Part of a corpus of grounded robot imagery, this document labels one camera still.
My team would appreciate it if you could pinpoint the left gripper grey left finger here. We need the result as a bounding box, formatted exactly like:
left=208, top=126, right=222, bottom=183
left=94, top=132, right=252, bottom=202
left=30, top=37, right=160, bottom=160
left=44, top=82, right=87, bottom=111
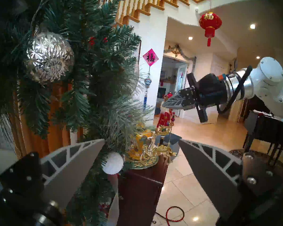
left=0, top=139, right=105, bottom=210

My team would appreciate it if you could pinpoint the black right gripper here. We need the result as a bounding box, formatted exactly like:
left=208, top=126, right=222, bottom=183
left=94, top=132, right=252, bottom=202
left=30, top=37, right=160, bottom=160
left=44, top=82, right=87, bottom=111
left=163, top=73, right=229, bottom=124

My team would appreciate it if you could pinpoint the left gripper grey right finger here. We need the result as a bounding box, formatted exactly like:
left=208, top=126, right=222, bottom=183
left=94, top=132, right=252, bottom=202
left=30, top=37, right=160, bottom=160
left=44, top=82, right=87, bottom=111
left=179, top=139, right=283, bottom=222

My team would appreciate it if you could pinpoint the gold glitter reindeer ornament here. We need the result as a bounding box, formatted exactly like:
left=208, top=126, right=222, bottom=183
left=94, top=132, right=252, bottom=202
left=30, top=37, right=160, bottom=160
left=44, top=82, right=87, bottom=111
left=139, top=127, right=177, bottom=163

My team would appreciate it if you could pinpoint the white glitter ball ornament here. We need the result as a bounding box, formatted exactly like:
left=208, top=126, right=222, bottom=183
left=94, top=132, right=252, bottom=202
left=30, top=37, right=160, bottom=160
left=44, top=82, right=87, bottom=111
left=102, top=152, right=124, bottom=175

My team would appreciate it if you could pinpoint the silver faceted ball ornament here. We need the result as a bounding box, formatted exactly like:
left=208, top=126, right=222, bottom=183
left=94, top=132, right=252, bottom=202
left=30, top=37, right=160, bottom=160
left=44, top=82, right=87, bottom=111
left=25, top=32, right=75, bottom=84

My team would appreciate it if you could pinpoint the tall red nutcracker figurine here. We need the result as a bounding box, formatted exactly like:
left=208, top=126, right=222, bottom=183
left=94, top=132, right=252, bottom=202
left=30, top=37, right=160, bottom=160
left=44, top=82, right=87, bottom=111
left=157, top=93, right=176, bottom=134

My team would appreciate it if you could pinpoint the grey square bin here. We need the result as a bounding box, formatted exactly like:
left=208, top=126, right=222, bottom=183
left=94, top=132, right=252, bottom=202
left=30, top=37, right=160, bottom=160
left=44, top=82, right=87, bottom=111
left=156, top=133, right=182, bottom=155

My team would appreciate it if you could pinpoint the blue vase charm with tassel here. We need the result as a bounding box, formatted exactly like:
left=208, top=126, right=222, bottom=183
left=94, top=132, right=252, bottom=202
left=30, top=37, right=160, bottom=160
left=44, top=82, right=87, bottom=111
left=143, top=66, right=152, bottom=110

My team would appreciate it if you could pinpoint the tinsel doorway garland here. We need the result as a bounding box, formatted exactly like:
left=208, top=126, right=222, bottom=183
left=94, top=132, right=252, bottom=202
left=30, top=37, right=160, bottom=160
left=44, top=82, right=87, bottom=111
left=164, top=44, right=197, bottom=73

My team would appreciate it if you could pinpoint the white panel door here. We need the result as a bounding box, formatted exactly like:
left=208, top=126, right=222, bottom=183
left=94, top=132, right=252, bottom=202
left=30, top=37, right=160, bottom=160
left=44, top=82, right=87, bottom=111
left=210, top=54, right=229, bottom=75

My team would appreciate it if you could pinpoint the red diamond fu sign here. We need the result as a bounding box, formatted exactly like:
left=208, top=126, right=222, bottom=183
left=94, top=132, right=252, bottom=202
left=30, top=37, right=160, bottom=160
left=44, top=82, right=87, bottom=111
left=143, top=48, right=159, bottom=66

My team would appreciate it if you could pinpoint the sheer white ribbon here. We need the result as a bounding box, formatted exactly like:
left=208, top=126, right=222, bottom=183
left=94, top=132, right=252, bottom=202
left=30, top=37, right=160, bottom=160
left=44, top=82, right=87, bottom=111
left=106, top=174, right=120, bottom=226

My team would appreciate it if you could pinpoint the yellow porcelain lidded jar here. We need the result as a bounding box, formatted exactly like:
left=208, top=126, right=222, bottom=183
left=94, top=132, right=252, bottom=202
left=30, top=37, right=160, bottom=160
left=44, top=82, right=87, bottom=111
left=129, top=129, right=154, bottom=160

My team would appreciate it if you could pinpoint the dark wooden cabinet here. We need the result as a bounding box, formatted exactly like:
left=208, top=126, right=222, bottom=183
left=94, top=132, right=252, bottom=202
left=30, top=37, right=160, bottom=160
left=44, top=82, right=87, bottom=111
left=118, top=155, right=170, bottom=226

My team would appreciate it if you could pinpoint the black piano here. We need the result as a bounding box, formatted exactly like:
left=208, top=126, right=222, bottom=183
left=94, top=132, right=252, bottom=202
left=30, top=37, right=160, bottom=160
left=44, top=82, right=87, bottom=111
left=244, top=96, right=283, bottom=172

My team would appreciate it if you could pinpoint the red paper lantern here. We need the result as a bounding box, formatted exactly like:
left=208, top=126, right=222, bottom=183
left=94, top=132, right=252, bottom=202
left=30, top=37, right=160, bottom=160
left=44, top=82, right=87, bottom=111
left=199, top=0, right=222, bottom=47

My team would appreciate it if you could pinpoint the green pine garland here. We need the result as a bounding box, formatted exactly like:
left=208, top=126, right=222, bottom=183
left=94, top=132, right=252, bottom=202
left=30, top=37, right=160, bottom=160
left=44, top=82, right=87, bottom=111
left=0, top=0, right=156, bottom=226

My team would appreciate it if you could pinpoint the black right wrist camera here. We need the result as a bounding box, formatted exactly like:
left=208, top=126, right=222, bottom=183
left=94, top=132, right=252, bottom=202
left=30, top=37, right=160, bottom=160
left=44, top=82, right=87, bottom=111
left=198, top=73, right=227, bottom=91

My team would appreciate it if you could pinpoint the red floor cable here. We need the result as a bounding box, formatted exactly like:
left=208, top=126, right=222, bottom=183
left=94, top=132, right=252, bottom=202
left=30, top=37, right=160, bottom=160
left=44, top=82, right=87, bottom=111
left=165, top=206, right=185, bottom=222

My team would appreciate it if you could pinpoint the black sleeved wrist cable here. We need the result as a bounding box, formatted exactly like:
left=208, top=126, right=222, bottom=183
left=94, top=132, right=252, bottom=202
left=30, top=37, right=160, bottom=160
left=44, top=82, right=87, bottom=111
left=216, top=65, right=253, bottom=114

